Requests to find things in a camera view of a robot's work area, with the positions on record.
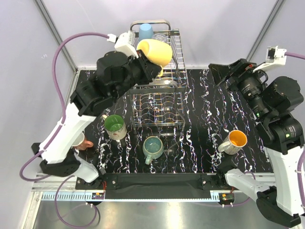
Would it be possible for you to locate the light blue plastic cup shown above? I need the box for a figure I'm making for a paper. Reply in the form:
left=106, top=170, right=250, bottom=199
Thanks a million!
left=139, top=23, right=154, bottom=41

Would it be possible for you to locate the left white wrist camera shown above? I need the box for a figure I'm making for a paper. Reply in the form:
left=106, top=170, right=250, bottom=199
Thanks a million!
left=107, top=31, right=139, bottom=58

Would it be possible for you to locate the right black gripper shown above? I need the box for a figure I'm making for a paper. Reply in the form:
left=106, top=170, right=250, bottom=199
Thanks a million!
left=208, top=57, right=269, bottom=119

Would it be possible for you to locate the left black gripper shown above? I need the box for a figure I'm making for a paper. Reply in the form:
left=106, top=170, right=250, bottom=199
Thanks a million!
left=112, top=49, right=162, bottom=100

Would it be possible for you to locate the green interior white mug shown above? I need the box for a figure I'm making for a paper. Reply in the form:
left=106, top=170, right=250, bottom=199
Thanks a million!
left=102, top=114, right=127, bottom=141

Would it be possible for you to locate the orange interior white mug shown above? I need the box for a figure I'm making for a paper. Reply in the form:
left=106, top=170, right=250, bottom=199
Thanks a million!
left=217, top=130, right=247, bottom=155

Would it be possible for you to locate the steel wire dish rack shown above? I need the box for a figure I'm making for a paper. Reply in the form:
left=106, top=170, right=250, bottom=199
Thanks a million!
left=127, top=20, right=188, bottom=135

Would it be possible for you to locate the teal glazed ceramic mug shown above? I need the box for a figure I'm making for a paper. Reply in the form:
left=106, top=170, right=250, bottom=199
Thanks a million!
left=142, top=136, right=164, bottom=165

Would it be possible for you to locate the clear glass tumbler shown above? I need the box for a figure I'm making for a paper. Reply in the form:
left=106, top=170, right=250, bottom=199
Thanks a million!
left=152, top=33, right=167, bottom=43

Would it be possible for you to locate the pale yellow mug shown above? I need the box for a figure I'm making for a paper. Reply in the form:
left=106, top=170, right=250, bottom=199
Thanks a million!
left=137, top=39, right=173, bottom=77

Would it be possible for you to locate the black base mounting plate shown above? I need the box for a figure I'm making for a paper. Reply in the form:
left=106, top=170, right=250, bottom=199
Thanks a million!
left=75, top=172, right=235, bottom=191

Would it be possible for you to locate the white slotted cable duct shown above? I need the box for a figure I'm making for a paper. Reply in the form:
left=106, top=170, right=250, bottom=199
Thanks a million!
left=41, top=192, right=104, bottom=202

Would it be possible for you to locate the pink handled white mug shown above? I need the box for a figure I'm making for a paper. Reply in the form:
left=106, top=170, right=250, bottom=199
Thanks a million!
left=72, top=132, right=93, bottom=150

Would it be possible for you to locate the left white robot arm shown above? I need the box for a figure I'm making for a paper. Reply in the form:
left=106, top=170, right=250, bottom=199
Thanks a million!
left=39, top=50, right=162, bottom=189

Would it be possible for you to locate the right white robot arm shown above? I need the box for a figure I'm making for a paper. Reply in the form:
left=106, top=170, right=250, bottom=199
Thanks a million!
left=208, top=59, right=305, bottom=229

